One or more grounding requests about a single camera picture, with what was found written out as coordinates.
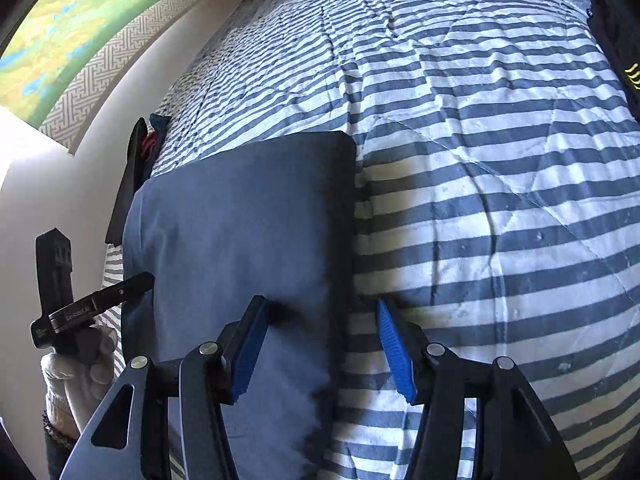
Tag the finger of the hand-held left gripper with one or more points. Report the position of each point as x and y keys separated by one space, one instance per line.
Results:
x=125 y=290

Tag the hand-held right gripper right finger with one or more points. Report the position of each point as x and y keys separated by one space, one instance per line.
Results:
x=397 y=355

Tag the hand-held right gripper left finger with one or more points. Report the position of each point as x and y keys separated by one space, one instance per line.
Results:
x=247 y=355

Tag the person's left hand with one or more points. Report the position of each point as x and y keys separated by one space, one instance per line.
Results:
x=65 y=380

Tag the dark blue cloth red print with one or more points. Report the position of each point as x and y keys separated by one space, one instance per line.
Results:
x=156 y=135

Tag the blue white striped blanket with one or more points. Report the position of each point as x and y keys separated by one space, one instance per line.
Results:
x=475 y=160

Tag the black garment with yellow print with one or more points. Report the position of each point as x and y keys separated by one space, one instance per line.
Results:
x=620 y=50

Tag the green yellow wall poster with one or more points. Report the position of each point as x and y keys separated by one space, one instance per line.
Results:
x=75 y=25

